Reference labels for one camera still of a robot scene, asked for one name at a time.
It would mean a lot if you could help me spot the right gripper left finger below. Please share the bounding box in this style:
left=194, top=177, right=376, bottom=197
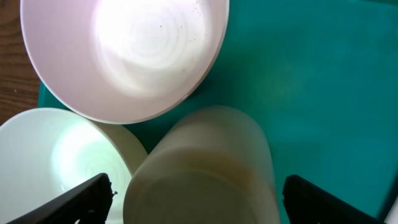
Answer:
left=9, top=173, right=114, bottom=224

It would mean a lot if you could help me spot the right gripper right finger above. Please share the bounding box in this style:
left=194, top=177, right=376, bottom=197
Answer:
left=282, top=175, right=378, bottom=224

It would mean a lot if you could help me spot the white bowl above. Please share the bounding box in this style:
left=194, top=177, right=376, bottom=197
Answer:
left=1, top=108, right=147, bottom=223

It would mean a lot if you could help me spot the white paper cup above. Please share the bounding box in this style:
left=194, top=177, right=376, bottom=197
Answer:
left=123, top=106, right=280, bottom=224

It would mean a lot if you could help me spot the pink bowl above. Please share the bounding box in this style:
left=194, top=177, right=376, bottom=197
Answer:
left=21, top=0, right=229, bottom=124

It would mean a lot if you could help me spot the white plastic fork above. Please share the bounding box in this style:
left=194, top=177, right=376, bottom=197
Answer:
left=384, top=197, right=398, bottom=224

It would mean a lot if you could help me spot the teal plastic serving tray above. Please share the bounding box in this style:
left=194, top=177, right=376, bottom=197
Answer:
left=37, top=0, right=398, bottom=224

